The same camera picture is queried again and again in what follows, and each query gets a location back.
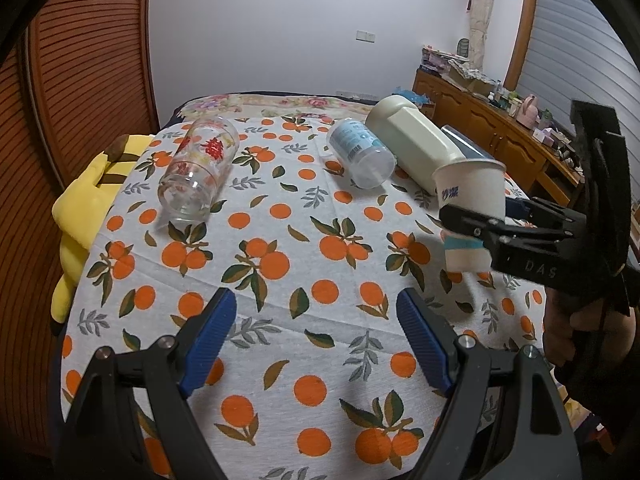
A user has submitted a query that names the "clear blue-label plastic cup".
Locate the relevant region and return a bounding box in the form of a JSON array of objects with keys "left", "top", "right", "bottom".
[{"left": 328, "top": 118, "right": 396, "bottom": 190}]

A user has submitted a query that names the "white wall socket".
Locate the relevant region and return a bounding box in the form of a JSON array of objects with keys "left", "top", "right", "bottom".
[{"left": 356, "top": 30, "right": 375, "bottom": 44}]

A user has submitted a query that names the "white striped paper cup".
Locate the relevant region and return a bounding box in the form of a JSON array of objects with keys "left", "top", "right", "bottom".
[{"left": 433, "top": 158, "right": 506, "bottom": 273}]

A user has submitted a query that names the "pink kettle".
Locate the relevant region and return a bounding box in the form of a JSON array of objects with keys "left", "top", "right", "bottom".
[{"left": 516, "top": 94, "right": 538, "bottom": 130}]

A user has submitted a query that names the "cream faceted mug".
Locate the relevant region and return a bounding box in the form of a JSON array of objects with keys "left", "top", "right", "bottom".
[{"left": 366, "top": 96, "right": 464, "bottom": 195}]

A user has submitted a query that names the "floral bed cover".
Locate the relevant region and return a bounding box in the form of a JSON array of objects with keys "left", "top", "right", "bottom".
[{"left": 167, "top": 93, "right": 375, "bottom": 125}]

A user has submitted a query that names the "grey window blind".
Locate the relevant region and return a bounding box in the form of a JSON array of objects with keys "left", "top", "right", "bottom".
[{"left": 516, "top": 0, "right": 639, "bottom": 176}]

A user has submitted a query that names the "person's hand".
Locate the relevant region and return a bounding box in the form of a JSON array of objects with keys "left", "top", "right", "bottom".
[{"left": 542, "top": 287, "right": 639, "bottom": 366}]

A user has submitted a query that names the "wooden slatted wardrobe door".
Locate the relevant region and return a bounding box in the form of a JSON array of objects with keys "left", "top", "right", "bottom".
[{"left": 1, "top": 0, "right": 158, "bottom": 457}]

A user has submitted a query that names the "wooden sideboard cabinet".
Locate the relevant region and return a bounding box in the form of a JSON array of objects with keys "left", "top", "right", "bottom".
[{"left": 413, "top": 68, "right": 582, "bottom": 206}]

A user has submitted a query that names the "clear printed drinking glass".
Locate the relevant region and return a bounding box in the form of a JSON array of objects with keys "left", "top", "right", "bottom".
[{"left": 157, "top": 116, "right": 241, "bottom": 220}]

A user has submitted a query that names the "beige lace curtain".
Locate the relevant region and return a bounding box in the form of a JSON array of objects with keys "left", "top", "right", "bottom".
[{"left": 469, "top": 0, "right": 495, "bottom": 70}]

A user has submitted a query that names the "orange-print white tablecloth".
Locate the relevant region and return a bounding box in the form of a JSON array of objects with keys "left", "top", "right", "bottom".
[{"left": 61, "top": 115, "right": 546, "bottom": 479}]

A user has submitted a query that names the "yellow plush toy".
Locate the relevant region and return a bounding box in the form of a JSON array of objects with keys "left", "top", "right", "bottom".
[{"left": 51, "top": 134, "right": 153, "bottom": 324}]

